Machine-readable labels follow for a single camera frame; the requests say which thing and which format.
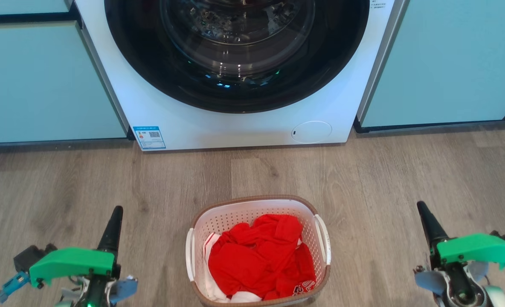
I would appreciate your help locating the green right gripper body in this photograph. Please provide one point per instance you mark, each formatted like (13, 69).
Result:
(476, 249)

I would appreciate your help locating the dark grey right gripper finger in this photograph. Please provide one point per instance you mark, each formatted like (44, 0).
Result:
(430, 226)

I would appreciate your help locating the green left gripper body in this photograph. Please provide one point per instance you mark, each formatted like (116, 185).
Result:
(71, 262)

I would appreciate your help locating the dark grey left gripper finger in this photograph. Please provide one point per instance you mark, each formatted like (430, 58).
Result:
(111, 232)

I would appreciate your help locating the white brown-rimmed laundry basket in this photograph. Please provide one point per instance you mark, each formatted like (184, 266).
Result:
(239, 211)

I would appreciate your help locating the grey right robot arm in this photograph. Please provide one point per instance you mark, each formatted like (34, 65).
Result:
(457, 283)

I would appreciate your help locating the blue energy label sticker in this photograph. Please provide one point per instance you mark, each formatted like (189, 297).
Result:
(149, 137)

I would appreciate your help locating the white garment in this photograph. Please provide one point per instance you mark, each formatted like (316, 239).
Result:
(212, 283)

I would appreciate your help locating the round white filter cover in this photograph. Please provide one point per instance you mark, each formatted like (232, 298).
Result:
(311, 132)

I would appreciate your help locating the red garment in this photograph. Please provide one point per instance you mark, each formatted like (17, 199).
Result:
(261, 260)

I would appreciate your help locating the white front-load washing machine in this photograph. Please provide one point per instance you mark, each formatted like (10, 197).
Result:
(235, 128)

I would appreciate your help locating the wide pale green cabinet door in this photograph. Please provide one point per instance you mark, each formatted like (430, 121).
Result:
(448, 64)

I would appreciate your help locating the large pale green cabinet door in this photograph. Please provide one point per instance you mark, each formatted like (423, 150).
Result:
(43, 81)

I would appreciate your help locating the black round washer door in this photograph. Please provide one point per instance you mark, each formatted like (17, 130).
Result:
(150, 64)

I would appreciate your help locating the small white text sticker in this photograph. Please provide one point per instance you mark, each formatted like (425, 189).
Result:
(379, 3)

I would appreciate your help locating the pale green cabinet drawer front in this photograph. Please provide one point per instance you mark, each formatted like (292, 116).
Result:
(22, 5)

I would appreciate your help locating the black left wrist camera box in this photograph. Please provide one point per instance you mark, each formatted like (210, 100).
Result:
(30, 256)

